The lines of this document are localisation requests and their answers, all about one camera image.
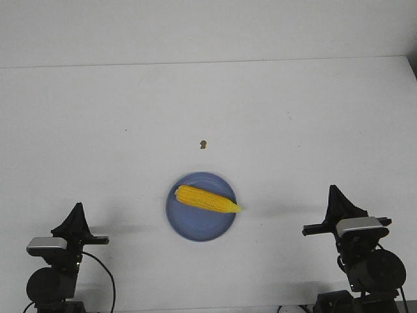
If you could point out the blue round plate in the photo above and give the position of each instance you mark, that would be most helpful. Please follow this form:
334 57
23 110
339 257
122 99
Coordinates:
197 224

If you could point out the small brown table mark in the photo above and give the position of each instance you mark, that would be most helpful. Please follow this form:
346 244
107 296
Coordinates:
203 144

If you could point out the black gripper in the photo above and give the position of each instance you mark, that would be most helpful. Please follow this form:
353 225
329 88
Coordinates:
75 228
356 244

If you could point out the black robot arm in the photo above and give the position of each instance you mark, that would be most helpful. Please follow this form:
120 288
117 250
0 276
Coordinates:
52 288
376 276

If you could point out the yellow corn cob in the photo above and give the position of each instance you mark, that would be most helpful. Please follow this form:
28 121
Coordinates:
202 199

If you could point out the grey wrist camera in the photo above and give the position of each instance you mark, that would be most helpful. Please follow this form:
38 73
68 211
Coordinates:
349 225
44 246

